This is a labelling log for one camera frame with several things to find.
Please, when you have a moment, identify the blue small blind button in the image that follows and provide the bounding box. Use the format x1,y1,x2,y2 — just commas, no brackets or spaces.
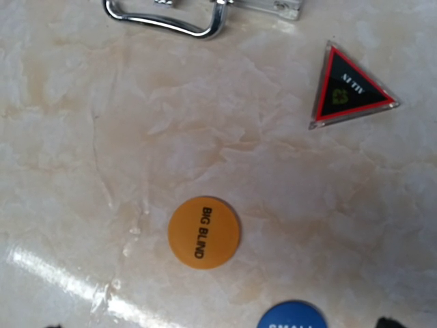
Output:
257,301,328,328

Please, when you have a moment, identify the black red triangular dealer button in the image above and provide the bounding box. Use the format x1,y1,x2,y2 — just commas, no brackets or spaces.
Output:
309,40,401,131

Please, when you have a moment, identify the orange big blind button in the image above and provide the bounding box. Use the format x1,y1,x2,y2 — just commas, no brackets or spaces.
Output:
167,196,241,270

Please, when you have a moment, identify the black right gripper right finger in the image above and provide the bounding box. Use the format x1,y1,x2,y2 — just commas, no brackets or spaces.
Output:
377,317,406,328

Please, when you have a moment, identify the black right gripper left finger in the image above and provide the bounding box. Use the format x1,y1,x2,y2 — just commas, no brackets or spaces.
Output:
44,324,63,328

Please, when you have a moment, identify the aluminium poker set case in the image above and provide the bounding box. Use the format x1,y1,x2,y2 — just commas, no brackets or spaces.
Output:
101,1,304,40

